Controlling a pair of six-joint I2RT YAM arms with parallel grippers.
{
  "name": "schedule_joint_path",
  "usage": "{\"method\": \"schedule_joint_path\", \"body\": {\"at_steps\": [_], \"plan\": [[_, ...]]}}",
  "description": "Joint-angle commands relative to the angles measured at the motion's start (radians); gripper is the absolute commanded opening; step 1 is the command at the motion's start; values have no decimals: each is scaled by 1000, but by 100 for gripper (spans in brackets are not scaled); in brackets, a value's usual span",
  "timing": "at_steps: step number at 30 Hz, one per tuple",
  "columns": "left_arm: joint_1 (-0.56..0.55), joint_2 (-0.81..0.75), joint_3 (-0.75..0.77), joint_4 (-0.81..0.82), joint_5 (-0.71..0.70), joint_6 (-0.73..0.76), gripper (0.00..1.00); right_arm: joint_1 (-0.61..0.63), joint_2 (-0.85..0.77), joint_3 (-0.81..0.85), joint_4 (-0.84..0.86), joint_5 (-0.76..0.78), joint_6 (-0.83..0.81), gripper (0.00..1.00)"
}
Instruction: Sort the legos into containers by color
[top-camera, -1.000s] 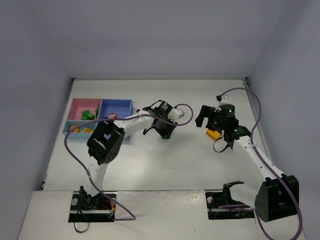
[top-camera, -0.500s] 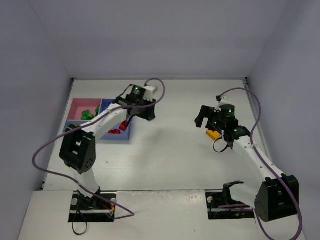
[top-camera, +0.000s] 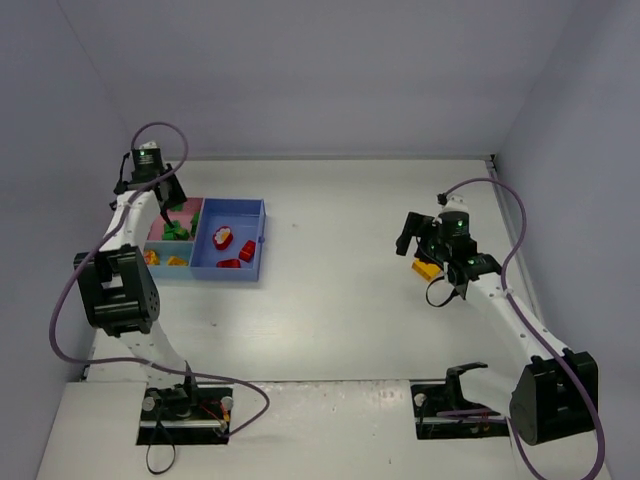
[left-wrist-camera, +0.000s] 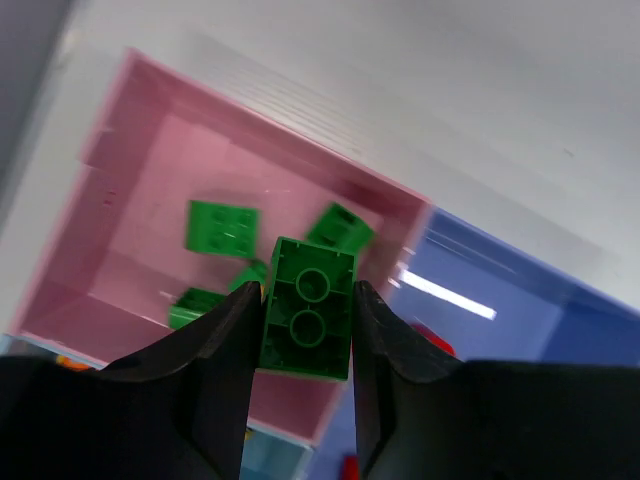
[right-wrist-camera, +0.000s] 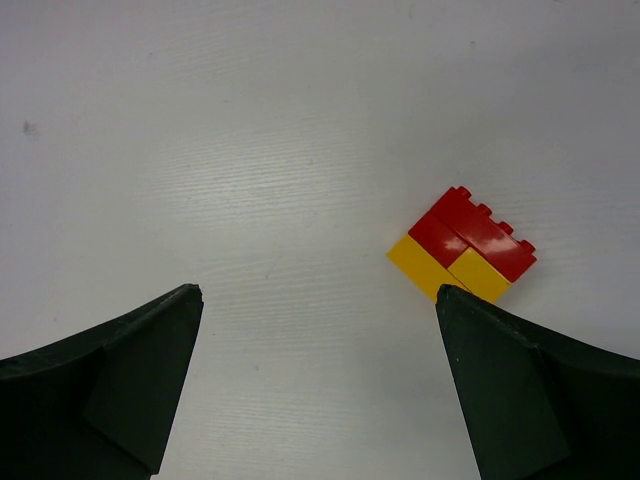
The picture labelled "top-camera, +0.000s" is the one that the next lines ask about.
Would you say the red flower printed lego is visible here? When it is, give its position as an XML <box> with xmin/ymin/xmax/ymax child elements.
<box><xmin>211</xmin><ymin>226</ymin><xmax>234</xmax><ymax>251</ymax></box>

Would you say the purple-blue large container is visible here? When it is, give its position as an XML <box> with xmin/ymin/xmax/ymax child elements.
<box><xmin>190</xmin><ymin>198</ymin><xmax>266</xmax><ymax>282</ymax></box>

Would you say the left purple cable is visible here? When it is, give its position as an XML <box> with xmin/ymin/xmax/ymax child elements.
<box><xmin>48</xmin><ymin>121</ymin><xmax>272</xmax><ymax>441</ymax></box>

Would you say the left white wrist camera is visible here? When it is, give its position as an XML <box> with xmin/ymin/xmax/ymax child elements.
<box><xmin>138</xmin><ymin>141</ymin><xmax>159</xmax><ymax>151</ymax></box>

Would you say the green half-round lego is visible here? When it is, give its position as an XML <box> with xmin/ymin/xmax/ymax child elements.
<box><xmin>161</xmin><ymin>220</ymin><xmax>182</xmax><ymax>241</ymax></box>

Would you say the yellow round printed lego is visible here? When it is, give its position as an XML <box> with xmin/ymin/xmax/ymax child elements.
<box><xmin>143</xmin><ymin>250</ymin><xmax>160</xmax><ymax>266</ymax></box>

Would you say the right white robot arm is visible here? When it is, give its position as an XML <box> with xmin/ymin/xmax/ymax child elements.
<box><xmin>396</xmin><ymin>210</ymin><xmax>598</xmax><ymax>446</ymax></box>

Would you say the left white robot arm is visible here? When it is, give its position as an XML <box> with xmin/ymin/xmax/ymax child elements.
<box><xmin>77</xmin><ymin>141</ymin><xmax>197</xmax><ymax>404</ymax></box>

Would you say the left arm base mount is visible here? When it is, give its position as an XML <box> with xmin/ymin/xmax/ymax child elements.
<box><xmin>136</xmin><ymin>384</ymin><xmax>234</xmax><ymax>446</ymax></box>

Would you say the yellow L-shaped lego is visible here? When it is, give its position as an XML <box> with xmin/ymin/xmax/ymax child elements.
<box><xmin>411</xmin><ymin>259</ymin><xmax>441</xmax><ymax>282</ymax></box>

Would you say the yellow small lego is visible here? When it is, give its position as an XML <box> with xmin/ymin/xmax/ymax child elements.
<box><xmin>167</xmin><ymin>256</ymin><xmax>188</xmax><ymax>266</ymax></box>

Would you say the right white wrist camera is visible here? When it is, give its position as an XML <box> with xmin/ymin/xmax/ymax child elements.
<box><xmin>437</xmin><ymin>193</ymin><xmax>469</xmax><ymax>214</ymax></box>

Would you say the green wedge lego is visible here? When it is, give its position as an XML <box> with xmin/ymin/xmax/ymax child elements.
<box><xmin>190</xmin><ymin>211</ymin><xmax>200</xmax><ymax>237</ymax></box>

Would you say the red half-round lego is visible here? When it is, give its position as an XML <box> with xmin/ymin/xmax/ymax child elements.
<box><xmin>216</xmin><ymin>258</ymin><xmax>242</xmax><ymax>269</ymax></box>

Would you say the small green lego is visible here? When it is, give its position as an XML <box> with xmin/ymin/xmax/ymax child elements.
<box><xmin>174</xmin><ymin>228</ymin><xmax>190</xmax><ymax>241</ymax></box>

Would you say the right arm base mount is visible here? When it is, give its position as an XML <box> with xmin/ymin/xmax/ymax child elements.
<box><xmin>410</xmin><ymin>362</ymin><xmax>510</xmax><ymax>441</ymax></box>

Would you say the pink container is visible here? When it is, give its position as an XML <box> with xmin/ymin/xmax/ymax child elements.
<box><xmin>144</xmin><ymin>195</ymin><xmax>206</xmax><ymax>242</ymax></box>

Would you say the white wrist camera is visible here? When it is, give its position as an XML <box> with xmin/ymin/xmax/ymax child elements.
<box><xmin>437</xmin><ymin>193</ymin><xmax>469</xmax><ymax>214</ymax></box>
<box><xmin>138</xmin><ymin>141</ymin><xmax>159</xmax><ymax>151</ymax></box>

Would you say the red brick lego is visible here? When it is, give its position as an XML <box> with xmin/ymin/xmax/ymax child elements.
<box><xmin>238</xmin><ymin>240</ymin><xmax>256</xmax><ymax>263</ymax></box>

